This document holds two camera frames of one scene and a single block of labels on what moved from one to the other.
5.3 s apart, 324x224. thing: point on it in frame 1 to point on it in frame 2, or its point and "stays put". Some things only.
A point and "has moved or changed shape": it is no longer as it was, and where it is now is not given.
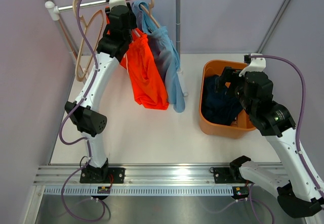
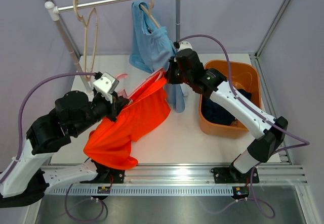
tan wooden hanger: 150,5 stays put
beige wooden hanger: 78,76 has moved or changed shape
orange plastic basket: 241,124 stays put
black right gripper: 228,74 to 172,79
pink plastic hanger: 136,33 to 123,93
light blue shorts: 165,54 stays put
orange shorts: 148,86 to 110,144
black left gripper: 131,21 to 114,108
